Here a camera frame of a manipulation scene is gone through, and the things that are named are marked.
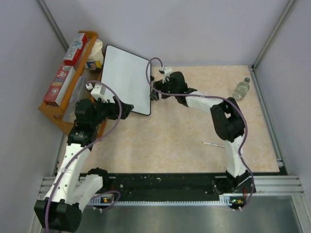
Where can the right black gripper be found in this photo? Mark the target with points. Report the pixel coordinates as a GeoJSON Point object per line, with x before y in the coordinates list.
{"type": "Point", "coordinates": [160, 86]}

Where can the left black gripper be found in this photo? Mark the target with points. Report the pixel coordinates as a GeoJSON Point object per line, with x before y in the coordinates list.
{"type": "Point", "coordinates": [113, 108]}

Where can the white whiteboard black frame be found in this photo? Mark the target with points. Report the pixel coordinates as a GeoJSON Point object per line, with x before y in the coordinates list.
{"type": "Point", "coordinates": [128, 75]}

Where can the pink capped whiteboard marker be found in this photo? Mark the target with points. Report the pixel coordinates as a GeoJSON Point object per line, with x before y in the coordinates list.
{"type": "Point", "coordinates": [213, 144]}

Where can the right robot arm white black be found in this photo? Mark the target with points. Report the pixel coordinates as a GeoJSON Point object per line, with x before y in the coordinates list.
{"type": "Point", "coordinates": [228, 121]}

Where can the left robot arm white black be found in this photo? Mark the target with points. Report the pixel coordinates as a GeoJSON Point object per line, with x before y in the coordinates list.
{"type": "Point", "coordinates": [63, 205]}

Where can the clear plastic box on shelf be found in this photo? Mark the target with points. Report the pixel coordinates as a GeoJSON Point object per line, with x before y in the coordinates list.
{"type": "Point", "coordinates": [78, 91]}

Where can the red 3D toothpaste box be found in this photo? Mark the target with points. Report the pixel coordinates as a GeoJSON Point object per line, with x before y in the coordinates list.
{"type": "Point", "coordinates": [58, 87]}

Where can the red white toothpaste box upper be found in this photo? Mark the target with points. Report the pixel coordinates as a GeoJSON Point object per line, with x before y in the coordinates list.
{"type": "Point", "coordinates": [75, 49]}

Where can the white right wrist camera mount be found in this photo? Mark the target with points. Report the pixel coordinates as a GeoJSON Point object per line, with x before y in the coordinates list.
{"type": "Point", "coordinates": [165, 71]}

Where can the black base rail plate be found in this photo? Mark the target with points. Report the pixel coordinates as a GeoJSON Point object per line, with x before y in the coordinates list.
{"type": "Point", "coordinates": [175, 186]}

